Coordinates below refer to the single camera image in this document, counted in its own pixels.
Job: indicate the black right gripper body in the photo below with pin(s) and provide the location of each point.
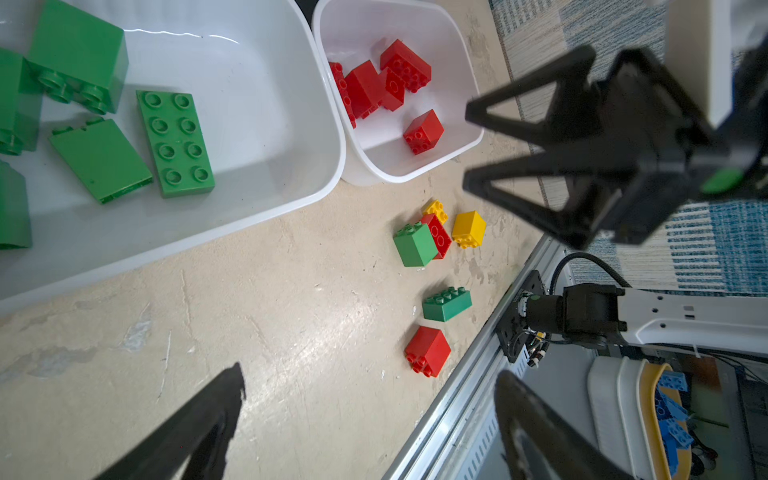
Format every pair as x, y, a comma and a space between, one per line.
667, 153

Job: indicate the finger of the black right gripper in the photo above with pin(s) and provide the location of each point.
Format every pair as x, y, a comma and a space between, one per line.
552, 104
517, 186

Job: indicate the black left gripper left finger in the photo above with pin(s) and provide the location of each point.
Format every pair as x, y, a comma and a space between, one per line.
194, 440

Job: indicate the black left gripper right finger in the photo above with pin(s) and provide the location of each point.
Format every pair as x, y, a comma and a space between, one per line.
524, 418

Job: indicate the small yellow lego brick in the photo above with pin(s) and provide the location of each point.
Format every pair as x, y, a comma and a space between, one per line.
436, 208

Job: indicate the long green lego brick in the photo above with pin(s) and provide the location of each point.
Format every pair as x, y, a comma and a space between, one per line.
176, 143
446, 304

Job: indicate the long red lego brick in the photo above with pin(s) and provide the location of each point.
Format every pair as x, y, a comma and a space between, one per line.
342, 87

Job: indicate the small red lego brick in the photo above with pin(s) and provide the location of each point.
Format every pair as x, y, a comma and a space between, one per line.
394, 86

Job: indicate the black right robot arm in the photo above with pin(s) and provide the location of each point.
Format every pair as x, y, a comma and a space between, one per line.
596, 316

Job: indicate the box of blue bricks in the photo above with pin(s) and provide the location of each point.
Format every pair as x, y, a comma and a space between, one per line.
640, 423

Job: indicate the white right plastic bin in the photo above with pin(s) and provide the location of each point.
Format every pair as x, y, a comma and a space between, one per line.
353, 32

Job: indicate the white plastic bin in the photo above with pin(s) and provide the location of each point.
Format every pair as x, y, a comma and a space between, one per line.
228, 105
353, 32

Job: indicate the white left plastic bin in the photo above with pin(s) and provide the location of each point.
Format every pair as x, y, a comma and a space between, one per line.
228, 105

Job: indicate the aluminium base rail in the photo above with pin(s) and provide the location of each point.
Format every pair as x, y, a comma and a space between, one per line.
458, 436

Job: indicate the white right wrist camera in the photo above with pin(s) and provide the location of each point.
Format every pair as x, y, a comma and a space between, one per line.
698, 53

